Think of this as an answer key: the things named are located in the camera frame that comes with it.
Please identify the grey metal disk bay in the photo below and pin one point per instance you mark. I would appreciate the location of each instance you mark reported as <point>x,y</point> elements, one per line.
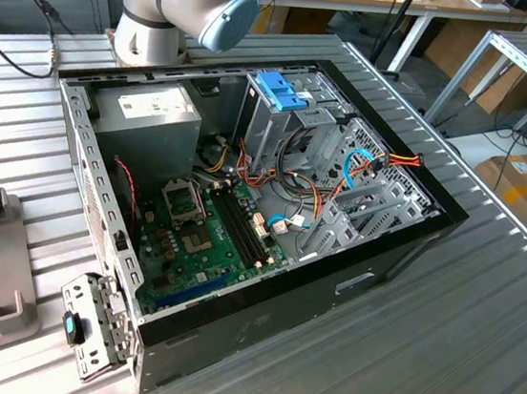
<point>337,225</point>

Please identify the black RAM slot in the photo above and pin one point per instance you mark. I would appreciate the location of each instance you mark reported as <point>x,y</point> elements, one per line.
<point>239,228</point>
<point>245,226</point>
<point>251,224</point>
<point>233,230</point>

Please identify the grey metal optical drive cage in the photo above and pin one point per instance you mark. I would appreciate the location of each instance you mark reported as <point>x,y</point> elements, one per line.
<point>264,134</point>

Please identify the green motherboard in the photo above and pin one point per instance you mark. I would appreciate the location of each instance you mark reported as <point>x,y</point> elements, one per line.
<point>206,271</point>

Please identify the blue plastic drive latch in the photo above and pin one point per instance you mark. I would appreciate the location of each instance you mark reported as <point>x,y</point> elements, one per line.
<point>276,90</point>

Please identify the black open PC case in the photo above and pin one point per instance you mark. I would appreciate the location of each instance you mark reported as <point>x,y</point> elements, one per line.
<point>278,314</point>

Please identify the blue expansion slot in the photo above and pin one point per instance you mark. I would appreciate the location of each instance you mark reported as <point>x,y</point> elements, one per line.
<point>184,295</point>

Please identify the grey power supply unit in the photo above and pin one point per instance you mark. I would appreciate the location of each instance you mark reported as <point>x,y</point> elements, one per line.
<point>144,149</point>

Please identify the grey metal slot retainer flap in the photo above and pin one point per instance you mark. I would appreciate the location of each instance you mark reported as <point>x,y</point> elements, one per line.
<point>105,312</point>

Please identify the black tripod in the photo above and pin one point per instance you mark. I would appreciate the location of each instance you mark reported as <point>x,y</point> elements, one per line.
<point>399,16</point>

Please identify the brown cardboard box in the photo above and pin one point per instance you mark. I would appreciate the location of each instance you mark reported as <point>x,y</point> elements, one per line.
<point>523,200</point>

